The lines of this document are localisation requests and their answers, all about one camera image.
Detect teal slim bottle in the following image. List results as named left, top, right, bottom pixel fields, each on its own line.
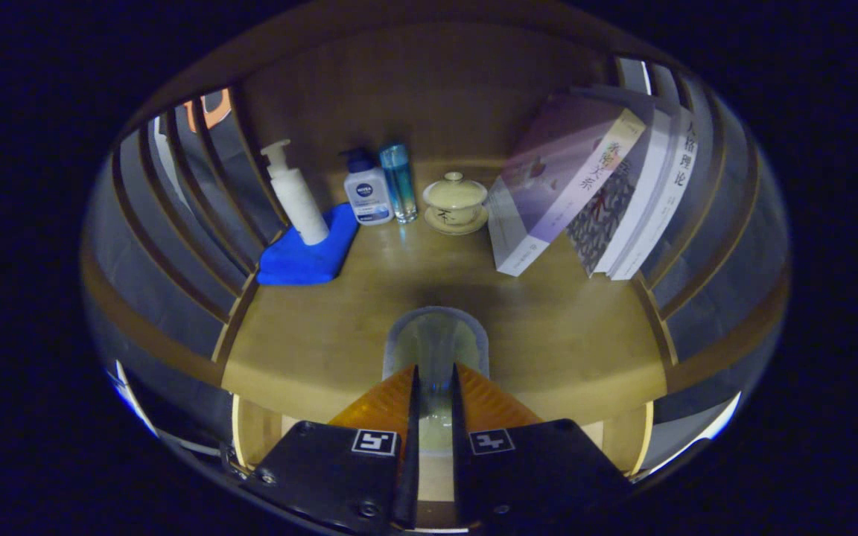
left=379, top=143, right=419, bottom=224

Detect wooden cabinet countertop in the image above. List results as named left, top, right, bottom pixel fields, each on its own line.
left=220, top=156, right=670, bottom=427

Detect white pump bottle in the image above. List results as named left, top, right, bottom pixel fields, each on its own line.
left=261, top=139, right=330, bottom=246

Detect brown wooden cabinet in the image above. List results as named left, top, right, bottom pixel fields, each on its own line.
left=80, top=0, right=791, bottom=481

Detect green scrub brush grey pad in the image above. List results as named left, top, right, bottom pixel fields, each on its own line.
left=382, top=306, right=490, bottom=455

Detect purple and white book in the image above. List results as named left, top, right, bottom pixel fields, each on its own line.
left=487, top=93, right=647, bottom=278

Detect cream lidded teacup with saucer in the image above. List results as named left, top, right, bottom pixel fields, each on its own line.
left=422, top=172, right=489, bottom=236

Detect blue folded cloth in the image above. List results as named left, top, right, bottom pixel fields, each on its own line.
left=256, top=202, right=360, bottom=286

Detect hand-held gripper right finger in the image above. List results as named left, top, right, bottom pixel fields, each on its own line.
left=450, top=363, right=632, bottom=526

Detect white bottle with blue cap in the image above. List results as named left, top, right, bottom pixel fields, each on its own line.
left=341, top=147, right=395, bottom=226

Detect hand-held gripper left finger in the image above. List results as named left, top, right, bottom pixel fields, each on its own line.
left=243, top=365, right=421, bottom=533

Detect wooden drawer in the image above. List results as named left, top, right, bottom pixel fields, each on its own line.
left=229, top=393, right=655, bottom=526

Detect book with patterned cover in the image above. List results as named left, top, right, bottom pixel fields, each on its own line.
left=565, top=86, right=674, bottom=278

